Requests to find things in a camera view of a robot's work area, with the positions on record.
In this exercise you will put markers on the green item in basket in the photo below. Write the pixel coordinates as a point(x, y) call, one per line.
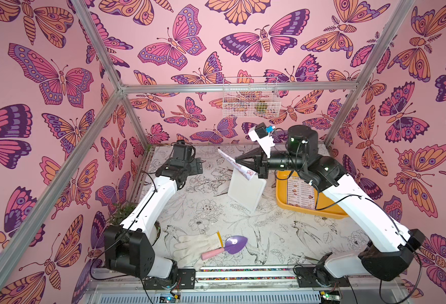
point(261, 108)

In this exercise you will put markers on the yellow plastic tray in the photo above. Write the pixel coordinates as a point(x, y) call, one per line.
point(321, 204)

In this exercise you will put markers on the purple trowel pink handle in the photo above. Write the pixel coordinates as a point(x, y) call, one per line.
point(233, 245)

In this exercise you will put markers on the clear acrylic menu holder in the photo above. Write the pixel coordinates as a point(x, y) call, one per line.
point(247, 193)

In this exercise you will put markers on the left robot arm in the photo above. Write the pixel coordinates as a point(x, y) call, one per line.
point(129, 245)

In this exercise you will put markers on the new dish-list menu sheet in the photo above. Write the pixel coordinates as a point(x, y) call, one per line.
point(300, 194)

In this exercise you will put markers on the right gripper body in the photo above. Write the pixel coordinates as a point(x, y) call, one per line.
point(263, 166)

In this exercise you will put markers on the white wire basket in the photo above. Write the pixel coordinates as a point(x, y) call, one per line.
point(239, 99)

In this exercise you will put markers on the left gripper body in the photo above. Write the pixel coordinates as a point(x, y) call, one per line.
point(191, 169)

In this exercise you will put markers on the potted green plant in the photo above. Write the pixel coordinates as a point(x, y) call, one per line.
point(121, 213)

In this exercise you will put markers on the aluminium mounting rail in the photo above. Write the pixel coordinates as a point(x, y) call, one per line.
point(248, 284)

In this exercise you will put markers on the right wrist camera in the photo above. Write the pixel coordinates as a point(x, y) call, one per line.
point(263, 135)

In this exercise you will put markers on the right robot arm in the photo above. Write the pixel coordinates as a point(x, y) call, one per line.
point(391, 247)

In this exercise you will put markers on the white work glove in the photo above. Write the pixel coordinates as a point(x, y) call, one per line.
point(188, 251)

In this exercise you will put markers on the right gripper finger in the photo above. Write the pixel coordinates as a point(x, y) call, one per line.
point(248, 163)
point(253, 155)

